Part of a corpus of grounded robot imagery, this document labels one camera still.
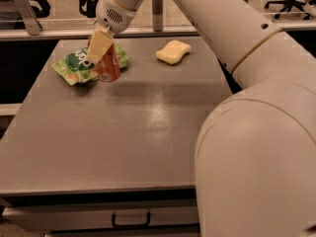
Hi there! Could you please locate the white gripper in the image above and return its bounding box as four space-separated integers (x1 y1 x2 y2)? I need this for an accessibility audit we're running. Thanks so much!
87 0 136 63

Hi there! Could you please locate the red coke can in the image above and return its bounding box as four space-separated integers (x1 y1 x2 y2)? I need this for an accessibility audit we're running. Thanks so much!
95 44 120 82

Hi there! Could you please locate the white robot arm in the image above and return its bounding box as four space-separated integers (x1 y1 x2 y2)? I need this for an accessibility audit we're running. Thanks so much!
96 0 316 237

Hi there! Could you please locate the green rice chip bag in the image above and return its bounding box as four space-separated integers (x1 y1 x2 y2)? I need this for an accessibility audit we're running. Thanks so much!
52 43 129 86

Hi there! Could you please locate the yellow sponge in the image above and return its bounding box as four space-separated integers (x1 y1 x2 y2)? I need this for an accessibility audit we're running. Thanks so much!
156 40 191 65

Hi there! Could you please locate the metal bracket left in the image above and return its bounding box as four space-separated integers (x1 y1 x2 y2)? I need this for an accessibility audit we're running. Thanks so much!
14 0 41 36

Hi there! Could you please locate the metal bracket middle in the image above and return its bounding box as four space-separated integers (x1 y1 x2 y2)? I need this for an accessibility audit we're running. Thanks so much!
152 0 163 32

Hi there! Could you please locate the grey drawer with black handle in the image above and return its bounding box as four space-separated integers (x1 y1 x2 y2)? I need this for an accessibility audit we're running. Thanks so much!
4 198 198 232

